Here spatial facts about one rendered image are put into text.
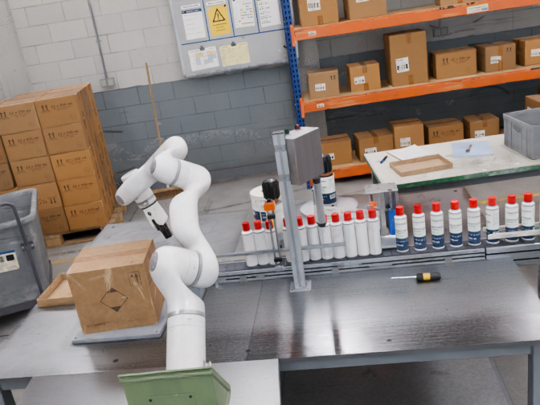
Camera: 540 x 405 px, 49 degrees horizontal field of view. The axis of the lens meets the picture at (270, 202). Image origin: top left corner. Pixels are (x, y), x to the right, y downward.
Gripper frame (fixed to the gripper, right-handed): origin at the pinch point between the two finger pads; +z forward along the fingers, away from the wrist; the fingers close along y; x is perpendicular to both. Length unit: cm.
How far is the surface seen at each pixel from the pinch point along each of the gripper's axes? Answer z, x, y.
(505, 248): 68, -127, -5
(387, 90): 60, -116, 358
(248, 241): 18.6, -31.7, -2.6
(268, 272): 34.5, -33.3, -4.9
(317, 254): 37, -55, -2
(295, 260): 30, -49, -16
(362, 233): 37, -77, -2
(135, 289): 4.3, 5.4, -39.9
